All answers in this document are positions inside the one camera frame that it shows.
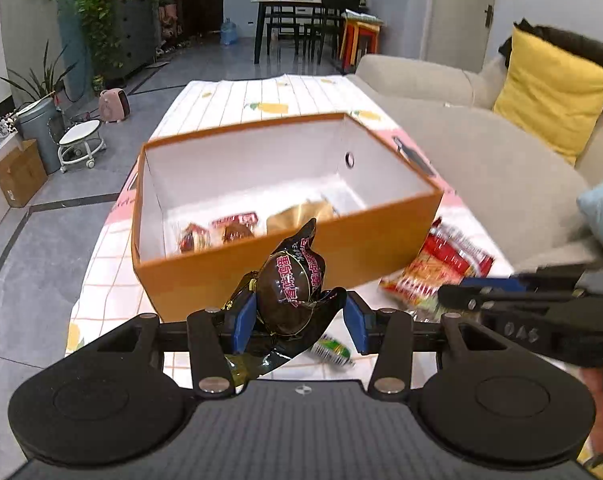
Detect orange cardboard box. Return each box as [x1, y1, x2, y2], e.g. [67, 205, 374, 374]
[132, 112, 445, 323]

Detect dark cloth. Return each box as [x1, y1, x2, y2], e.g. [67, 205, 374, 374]
[499, 19, 603, 92]

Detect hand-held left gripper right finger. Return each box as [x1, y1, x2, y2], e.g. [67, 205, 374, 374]
[344, 290, 547, 396]

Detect trailing green plant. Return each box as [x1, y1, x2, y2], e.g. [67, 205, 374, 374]
[76, 0, 152, 79]

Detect dark dining table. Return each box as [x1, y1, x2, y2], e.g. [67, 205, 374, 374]
[252, 0, 343, 64]

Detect brown cardboard carton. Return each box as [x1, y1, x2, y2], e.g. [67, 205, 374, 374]
[0, 139, 49, 209]

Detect beige sofa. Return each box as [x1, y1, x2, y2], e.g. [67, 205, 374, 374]
[346, 54, 603, 272]

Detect orange stick snack packet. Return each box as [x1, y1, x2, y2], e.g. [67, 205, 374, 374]
[379, 250, 465, 318]

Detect spiky potted plant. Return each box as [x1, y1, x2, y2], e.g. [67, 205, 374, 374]
[0, 40, 78, 107]

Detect small green snack packet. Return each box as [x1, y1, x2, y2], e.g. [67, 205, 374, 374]
[311, 335, 355, 367]

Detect white wheeled stool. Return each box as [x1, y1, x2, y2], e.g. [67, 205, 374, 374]
[58, 120, 107, 174]

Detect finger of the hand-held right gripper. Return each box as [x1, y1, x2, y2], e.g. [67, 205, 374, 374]
[460, 258, 603, 292]
[438, 282, 583, 314]

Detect red snack packet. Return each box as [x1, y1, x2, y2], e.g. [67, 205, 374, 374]
[425, 217, 495, 281]

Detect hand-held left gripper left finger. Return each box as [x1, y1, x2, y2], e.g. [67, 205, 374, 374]
[66, 290, 258, 397]

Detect dark grey cabinet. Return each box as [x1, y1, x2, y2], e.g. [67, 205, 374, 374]
[109, 0, 161, 82]

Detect white door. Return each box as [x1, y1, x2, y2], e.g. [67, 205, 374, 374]
[425, 0, 498, 74]

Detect yellow pillow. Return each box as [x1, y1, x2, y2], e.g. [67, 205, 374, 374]
[492, 27, 603, 167]

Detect grey bin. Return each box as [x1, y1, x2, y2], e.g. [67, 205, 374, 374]
[14, 97, 65, 175]

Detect golden olive snack packet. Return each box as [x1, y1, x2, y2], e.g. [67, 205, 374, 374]
[266, 199, 340, 237]

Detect pink heater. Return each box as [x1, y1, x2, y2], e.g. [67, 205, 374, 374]
[98, 88, 133, 125]

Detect dark brown egg snack packet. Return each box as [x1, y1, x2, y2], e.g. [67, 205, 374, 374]
[224, 217, 348, 391]

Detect checked printed tablecloth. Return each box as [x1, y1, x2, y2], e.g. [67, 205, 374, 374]
[66, 74, 513, 392]

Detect red brown meat packet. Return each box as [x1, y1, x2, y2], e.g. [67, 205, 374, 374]
[178, 222, 212, 254]
[212, 212, 260, 246]

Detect orange stool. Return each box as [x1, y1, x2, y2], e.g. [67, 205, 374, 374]
[340, 10, 385, 72]

